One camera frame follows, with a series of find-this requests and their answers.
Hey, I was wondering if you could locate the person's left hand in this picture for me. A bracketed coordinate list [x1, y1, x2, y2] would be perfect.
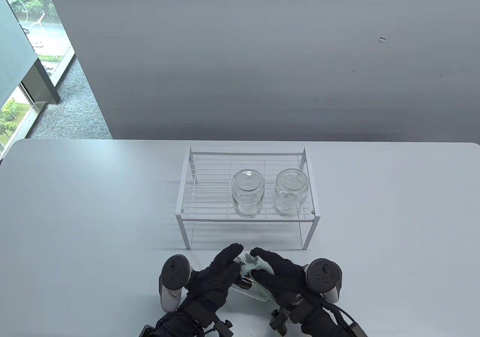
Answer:
[184, 243, 244, 307]

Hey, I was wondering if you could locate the person's right hand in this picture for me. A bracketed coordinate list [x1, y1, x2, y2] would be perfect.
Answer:
[249, 247, 312, 310]

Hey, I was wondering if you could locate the clear glass jar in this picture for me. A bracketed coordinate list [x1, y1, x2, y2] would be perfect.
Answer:
[231, 169, 266, 218]
[274, 168, 310, 217]
[231, 277, 267, 302]

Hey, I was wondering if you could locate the green fish scale cleaning cloth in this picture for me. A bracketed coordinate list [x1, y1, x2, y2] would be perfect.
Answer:
[240, 253, 274, 303]

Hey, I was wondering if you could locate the person's right forearm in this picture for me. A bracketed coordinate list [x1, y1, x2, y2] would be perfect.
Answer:
[289, 299, 353, 337]

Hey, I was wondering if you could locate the grey black hand controller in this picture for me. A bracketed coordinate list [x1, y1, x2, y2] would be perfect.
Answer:
[304, 259, 343, 303]
[159, 254, 194, 312]

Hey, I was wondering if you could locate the dark grey window column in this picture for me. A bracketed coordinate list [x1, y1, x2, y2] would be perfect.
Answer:
[0, 0, 61, 107]

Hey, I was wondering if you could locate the glass window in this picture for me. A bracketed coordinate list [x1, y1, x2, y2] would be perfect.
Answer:
[0, 0, 75, 157]

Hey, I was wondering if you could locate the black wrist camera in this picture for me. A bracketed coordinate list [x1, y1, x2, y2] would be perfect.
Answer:
[212, 319, 233, 337]
[270, 308, 290, 335]

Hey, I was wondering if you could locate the white wire rack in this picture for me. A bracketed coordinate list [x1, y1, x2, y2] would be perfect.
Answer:
[175, 146, 320, 250]

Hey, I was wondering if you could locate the black cable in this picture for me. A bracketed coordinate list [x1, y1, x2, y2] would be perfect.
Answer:
[326, 303, 360, 330]

